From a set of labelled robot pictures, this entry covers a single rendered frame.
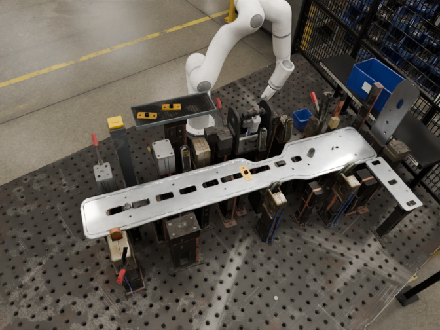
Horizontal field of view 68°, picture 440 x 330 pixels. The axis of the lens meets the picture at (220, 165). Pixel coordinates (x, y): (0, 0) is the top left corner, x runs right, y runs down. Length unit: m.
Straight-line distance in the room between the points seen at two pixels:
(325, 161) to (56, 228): 1.32
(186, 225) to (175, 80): 2.49
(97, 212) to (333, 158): 1.08
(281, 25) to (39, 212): 1.47
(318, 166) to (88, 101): 2.47
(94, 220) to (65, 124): 2.00
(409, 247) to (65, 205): 1.74
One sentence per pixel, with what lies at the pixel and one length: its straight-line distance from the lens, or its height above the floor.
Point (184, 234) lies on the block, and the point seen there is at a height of 1.03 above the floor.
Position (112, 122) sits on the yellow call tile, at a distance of 1.48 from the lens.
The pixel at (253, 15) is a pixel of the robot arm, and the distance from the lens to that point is 1.50.
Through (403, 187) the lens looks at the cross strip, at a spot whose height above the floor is 1.00.
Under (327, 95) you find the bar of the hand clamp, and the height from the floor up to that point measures 1.20.
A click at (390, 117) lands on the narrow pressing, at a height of 1.14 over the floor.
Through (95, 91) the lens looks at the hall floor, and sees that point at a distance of 3.56.
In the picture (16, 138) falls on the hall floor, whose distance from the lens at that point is 3.33.
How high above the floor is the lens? 2.16
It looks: 51 degrees down
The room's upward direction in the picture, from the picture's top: 6 degrees clockwise
